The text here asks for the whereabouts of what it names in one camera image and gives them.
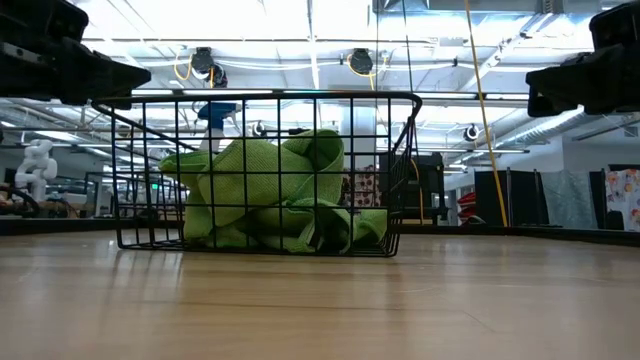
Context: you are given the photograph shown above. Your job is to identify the floral patterned cloth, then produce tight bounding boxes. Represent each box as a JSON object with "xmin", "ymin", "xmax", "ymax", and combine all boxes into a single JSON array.
[
  {"xmin": 341, "ymin": 166, "xmax": 382, "ymax": 209},
  {"xmin": 603, "ymin": 168, "xmax": 640, "ymax": 232}
]

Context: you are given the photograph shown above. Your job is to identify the white robot figure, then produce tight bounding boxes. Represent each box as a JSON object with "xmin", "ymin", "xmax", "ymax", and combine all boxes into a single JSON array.
[{"xmin": 13, "ymin": 138, "xmax": 60, "ymax": 202}]

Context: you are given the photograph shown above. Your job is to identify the yellow cable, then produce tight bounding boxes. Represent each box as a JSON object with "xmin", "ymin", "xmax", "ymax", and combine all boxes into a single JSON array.
[{"xmin": 463, "ymin": 0, "xmax": 510, "ymax": 229}]

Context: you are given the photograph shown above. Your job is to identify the black wire basket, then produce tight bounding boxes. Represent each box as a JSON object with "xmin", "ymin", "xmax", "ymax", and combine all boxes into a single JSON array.
[{"xmin": 91, "ymin": 89, "xmax": 424, "ymax": 259}]

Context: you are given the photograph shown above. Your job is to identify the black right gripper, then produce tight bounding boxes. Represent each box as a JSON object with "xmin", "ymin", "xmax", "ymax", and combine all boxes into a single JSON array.
[{"xmin": 524, "ymin": 0, "xmax": 640, "ymax": 119}]

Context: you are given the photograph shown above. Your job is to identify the red plastic object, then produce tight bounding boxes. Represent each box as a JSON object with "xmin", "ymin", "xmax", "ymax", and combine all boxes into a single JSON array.
[{"xmin": 456, "ymin": 191, "xmax": 477, "ymax": 221}]

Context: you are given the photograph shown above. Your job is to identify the black partition panel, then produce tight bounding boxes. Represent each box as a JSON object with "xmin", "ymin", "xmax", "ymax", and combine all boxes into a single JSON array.
[{"xmin": 473, "ymin": 169, "xmax": 542, "ymax": 229}]

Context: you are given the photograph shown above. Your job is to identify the grey hanging cloth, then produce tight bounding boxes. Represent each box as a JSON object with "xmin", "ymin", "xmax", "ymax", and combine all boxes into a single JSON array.
[{"xmin": 539, "ymin": 168, "xmax": 600, "ymax": 231}]

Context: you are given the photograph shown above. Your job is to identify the black metal rack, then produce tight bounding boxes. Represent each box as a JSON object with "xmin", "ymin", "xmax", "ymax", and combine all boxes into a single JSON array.
[{"xmin": 82, "ymin": 170, "xmax": 187, "ymax": 221}]

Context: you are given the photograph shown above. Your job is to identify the black perforated computer tower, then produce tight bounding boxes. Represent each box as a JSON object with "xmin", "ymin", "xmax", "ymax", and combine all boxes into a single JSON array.
[{"xmin": 378, "ymin": 151, "xmax": 447, "ymax": 224}]

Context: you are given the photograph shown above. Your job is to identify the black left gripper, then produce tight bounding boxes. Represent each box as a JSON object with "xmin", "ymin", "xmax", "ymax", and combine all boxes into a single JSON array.
[{"xmin": 0, "ymin": 0, "xmax": 152, "ymax": 111}]

